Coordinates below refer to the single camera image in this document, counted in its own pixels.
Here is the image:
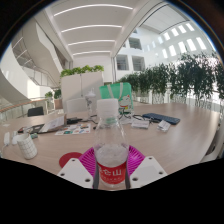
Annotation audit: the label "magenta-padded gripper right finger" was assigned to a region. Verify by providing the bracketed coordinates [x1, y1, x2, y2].
[125, 145, 168, 190]

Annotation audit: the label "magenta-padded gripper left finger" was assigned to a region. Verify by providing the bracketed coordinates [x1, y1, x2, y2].
[57, 146, 99, 190]

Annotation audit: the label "clear red-labelled water bottle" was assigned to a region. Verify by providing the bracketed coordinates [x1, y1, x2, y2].
[93, 98, 130, 191]

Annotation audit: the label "flat round red coaster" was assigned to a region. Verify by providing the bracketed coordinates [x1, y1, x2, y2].
[58, 151, 84, 169]

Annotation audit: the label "white tissue packet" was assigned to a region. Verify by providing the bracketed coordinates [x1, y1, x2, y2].
[156, 119, 172, 132]
[130, 118, 151, 130]

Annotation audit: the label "white paper booklet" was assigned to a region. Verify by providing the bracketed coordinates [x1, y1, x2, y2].
[38, 114, 68, 134]

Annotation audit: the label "dark blue flat case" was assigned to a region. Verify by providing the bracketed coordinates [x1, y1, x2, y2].
[142, 112, 181, 126]

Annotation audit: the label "white grid-patterned cup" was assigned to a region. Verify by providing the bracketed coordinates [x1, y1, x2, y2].
[15, 133, 38, 160]

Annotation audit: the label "black notebook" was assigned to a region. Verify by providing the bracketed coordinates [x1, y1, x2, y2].
[18, 123, 46, 134]

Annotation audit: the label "white computer mouse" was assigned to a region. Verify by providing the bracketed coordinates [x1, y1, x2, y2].
[11, 131, 21, 145]

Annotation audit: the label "clear plastic tumbler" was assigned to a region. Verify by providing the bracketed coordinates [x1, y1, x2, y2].
[84, 91, 98, 118]

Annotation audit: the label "black chair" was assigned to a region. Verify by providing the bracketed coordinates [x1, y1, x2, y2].
[27, 105, 45, 118]

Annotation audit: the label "white power strip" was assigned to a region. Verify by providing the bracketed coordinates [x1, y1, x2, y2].
[3, 131, 12, 147]

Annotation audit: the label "potted green plants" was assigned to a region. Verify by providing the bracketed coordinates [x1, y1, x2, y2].
[44, 88, 64, 110]

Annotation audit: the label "green tote bag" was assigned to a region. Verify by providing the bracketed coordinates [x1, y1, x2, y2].
[98, 82, 134, 116]

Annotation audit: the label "white cabinet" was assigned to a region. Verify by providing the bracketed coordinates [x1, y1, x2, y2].
[60, 71, 105, 113]

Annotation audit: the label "railing with wooden handrail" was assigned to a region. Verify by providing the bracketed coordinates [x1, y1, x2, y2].
[0, 97, 51, 121]

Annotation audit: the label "row of green trees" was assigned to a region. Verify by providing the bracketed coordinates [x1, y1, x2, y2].
[118, 53, 224, 108]

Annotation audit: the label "green plants atop cabinet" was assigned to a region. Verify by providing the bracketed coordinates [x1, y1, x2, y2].
[59, 64, 105, 78]

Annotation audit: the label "ceiling light strips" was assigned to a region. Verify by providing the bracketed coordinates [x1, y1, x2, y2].
[53, 3, 134, 58]

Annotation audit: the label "black cable tangle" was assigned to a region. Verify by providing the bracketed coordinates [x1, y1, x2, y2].
[118, 113, 153, 123]

